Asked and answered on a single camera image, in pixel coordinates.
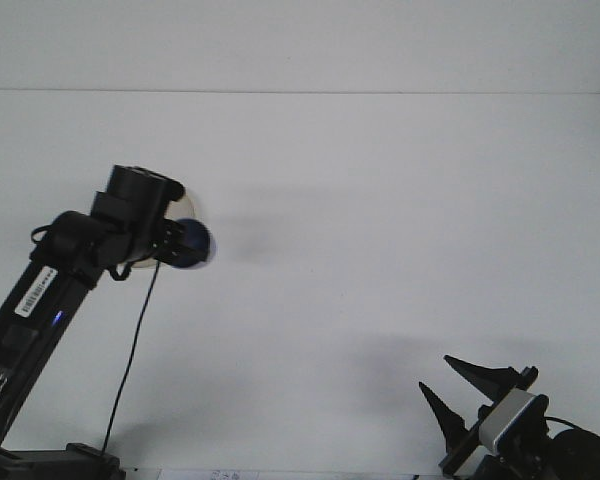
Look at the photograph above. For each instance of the pale round plate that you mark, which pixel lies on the pale round plate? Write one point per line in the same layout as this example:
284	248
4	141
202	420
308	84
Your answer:
185	210

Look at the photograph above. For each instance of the pale blue cup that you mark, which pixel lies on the pale blue cup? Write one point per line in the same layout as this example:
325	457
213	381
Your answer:
200	240

